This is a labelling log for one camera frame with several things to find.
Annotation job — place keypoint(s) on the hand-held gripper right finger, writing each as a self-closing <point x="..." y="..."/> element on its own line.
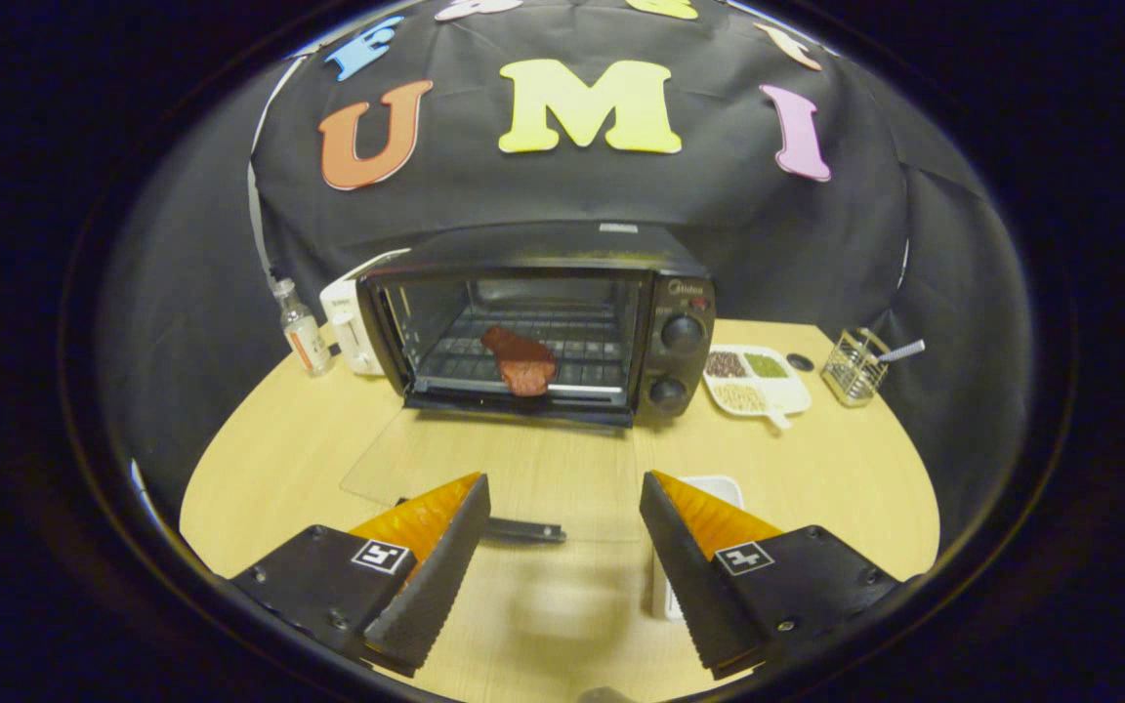
<point x="694" y="586"/>

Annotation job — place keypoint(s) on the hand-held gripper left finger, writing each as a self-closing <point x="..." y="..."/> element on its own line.
<point x="431" y="586"/>

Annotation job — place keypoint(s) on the reddish brown meat piece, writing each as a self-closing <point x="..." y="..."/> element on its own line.
<point x="523" y="366"/>

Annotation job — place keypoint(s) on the black toaster oven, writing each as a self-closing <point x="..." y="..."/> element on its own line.
<point x="523" y="249"/>

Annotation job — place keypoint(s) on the white bread toaster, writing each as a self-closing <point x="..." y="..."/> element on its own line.
<point x="348" y="322"/>

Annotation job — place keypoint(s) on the white rectangular tray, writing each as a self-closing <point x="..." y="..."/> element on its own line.
<point x="719" y="486"/>

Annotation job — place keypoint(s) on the white divided plate with beans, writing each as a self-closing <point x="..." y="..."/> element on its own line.
<point x="787" y="395"/>

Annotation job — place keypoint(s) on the black table grommet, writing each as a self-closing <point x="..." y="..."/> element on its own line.
<point x="800" y="361"/>

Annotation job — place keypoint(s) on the small clear bottle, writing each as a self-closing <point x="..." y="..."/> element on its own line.
<point x="304" y="337"/>

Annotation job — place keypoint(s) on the metal spoon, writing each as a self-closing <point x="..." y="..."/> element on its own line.
<point x="904" y="350"/>

